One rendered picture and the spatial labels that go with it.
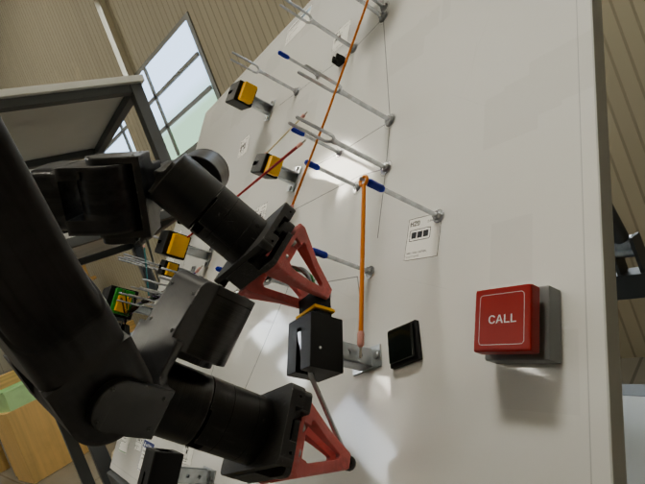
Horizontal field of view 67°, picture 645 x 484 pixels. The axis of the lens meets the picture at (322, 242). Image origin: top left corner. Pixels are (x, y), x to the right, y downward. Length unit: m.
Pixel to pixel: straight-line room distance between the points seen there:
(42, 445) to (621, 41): 5.36
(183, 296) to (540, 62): 0.39
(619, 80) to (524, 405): 2.42
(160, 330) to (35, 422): 5.15
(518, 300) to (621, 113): 2.39
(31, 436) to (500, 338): 5.28
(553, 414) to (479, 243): 0.16
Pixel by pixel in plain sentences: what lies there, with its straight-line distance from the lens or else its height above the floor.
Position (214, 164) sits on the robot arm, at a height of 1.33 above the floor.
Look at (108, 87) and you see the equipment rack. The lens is 1.61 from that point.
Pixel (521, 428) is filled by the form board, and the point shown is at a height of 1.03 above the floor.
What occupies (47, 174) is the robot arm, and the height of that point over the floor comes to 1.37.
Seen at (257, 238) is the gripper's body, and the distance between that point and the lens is 0.48.
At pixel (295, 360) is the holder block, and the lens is 0.50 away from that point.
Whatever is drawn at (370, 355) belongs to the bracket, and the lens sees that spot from 0.54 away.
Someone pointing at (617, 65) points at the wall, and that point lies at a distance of 2.75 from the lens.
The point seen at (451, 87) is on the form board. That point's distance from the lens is 0.61.
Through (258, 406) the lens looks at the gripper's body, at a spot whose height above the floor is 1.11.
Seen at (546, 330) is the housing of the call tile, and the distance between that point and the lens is 0.40.
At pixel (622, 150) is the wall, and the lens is 2.77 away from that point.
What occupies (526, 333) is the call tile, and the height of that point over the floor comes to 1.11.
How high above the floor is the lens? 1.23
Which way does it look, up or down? 2 degrees down
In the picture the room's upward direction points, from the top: 21 degrees counter-clockwise
